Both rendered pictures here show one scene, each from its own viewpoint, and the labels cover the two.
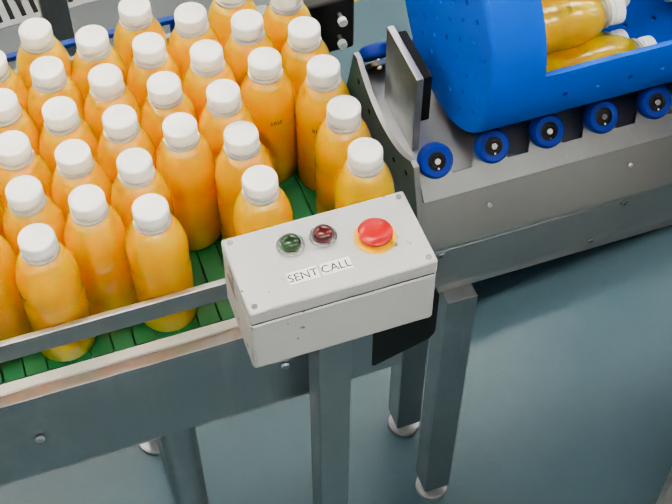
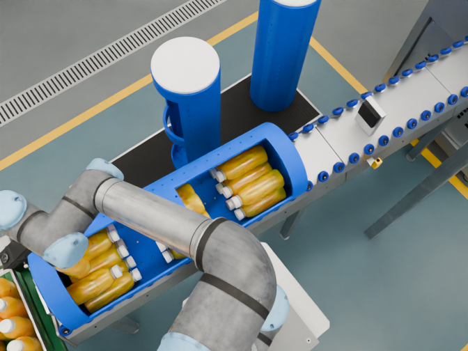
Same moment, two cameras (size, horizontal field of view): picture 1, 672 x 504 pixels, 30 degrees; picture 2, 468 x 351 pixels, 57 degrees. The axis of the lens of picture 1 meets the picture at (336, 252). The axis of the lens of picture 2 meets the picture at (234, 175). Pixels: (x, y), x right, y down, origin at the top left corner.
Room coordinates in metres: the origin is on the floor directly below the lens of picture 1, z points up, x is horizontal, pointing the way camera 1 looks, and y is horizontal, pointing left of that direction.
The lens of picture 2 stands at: (0.83, -0.60, 2.47)
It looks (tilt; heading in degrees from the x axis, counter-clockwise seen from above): 67 degrees down; 344
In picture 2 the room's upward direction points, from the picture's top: 4 degrees clockwise
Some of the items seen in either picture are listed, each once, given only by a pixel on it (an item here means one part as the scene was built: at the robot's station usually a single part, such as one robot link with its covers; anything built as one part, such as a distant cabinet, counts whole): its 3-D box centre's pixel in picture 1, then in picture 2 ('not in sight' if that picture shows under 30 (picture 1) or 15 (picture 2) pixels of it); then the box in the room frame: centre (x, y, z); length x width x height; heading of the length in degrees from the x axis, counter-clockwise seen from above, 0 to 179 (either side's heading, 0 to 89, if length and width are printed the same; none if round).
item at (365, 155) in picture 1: (365, 155); not in sight; (0.93, -0.03, 1.08); 0.04 x 0.04 x 0.02
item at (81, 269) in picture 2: not in sight; (69, 262); (1.17, -0.23, 1.25); 0.07 x 0.07 x 0.17
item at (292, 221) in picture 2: not in sight; (292, 219); (1.41, -1.10, 0.31); 0.06 x 0.06 x 0.63; 20
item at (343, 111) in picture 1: (343, 111); (14, 347); (0.99, -0.01, 1.08); 0.04 x 0.04 x 0.02
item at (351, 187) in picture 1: (363, 209); not in sight; (0.93, -0.03, 0.99); 0.07 x 0.07 x 0.17
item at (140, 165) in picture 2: not in sight; (202, 154); (1.99, -0.72, 0.07); 1.50 x 0.52 x 0.15; 115
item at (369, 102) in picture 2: not in sight; (368, 118); (1.57, -1.34, 1.00); 0.10 x 0.04 x 0.15; 20
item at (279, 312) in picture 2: not in sight; (261, 308); (0.92, -0.72, 1.38); 0.13 x 0.12 x 0.14; 138
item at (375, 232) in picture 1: (375, 233); not in sight; (0.80, -0.04, 1.11); 0.04 x 0.04 x 0.01
